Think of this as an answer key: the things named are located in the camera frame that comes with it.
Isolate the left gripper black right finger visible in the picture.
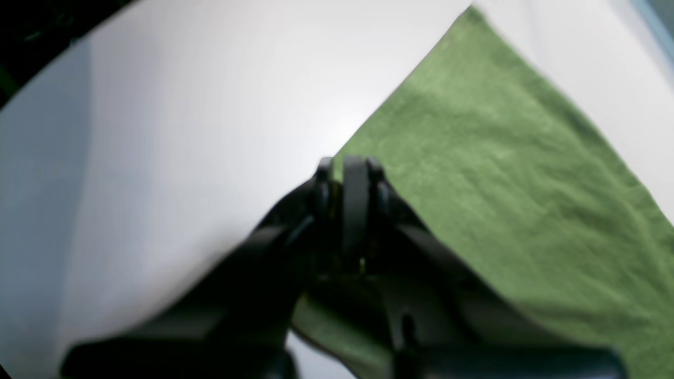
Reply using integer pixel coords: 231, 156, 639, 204
342, 155, 627, 378

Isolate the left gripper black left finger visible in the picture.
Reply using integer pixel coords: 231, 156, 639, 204
61, 158, 332, 378

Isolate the green t-shirt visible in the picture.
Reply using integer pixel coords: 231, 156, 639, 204
290, 5, 674, 379

